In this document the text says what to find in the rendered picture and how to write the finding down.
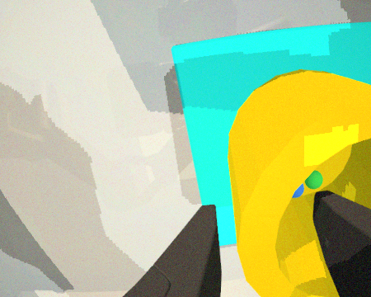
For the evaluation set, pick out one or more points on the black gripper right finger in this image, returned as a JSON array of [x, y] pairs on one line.
[[344, 230]]

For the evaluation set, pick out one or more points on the blue marble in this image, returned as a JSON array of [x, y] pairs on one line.
[[298, 192]]

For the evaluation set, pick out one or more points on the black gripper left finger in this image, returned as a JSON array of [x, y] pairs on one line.
[[190, 266]]

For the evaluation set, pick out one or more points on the green marble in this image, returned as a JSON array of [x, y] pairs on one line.
[[314, 180]]

